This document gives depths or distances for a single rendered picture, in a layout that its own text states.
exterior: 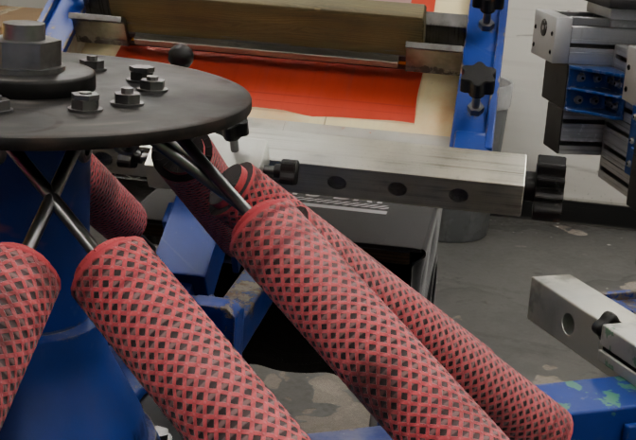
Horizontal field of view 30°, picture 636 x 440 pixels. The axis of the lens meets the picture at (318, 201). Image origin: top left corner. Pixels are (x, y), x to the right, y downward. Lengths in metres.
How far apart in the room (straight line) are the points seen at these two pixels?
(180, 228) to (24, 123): 0.59
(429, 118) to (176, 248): 0.41
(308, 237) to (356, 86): 0.83
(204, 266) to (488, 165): 0.33
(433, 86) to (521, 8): 3.75
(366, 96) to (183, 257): 0.40
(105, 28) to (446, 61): 0.44
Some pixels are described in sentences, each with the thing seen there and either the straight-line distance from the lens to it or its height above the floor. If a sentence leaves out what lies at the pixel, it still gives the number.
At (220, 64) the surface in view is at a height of 1.20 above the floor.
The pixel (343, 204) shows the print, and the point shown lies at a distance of 1.87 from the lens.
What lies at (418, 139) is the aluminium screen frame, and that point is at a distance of 1.41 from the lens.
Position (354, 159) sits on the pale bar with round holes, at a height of 1.15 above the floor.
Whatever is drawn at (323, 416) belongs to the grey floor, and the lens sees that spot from 3.34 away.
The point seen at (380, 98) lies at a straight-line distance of 1.52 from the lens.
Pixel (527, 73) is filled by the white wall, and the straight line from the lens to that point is 5.31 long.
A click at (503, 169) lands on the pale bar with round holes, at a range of 1.31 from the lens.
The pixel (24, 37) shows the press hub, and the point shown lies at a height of 1.34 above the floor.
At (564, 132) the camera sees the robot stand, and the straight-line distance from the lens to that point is 2.40.
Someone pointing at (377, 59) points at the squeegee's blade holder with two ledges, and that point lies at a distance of 1.51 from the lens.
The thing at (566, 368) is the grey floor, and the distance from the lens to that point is 3.84.
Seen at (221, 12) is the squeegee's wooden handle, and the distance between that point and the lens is 1.52.
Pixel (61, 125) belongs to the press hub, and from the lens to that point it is 0.69.
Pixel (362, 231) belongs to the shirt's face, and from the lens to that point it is 1.74.
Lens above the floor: 1.46
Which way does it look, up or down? 16 degrees down
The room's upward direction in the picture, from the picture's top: 4 degrees clockwise
